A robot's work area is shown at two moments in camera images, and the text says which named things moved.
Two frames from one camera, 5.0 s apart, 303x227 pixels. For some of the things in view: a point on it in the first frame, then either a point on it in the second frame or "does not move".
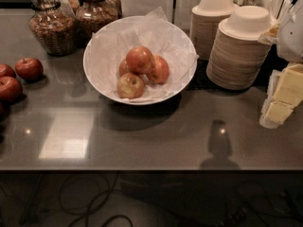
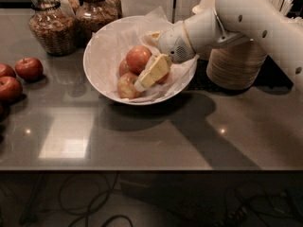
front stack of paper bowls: [238, 56] does not move
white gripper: [293, 38] -> [174, 44]
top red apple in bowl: [139, 60] does not move
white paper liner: [108, 46] does not move
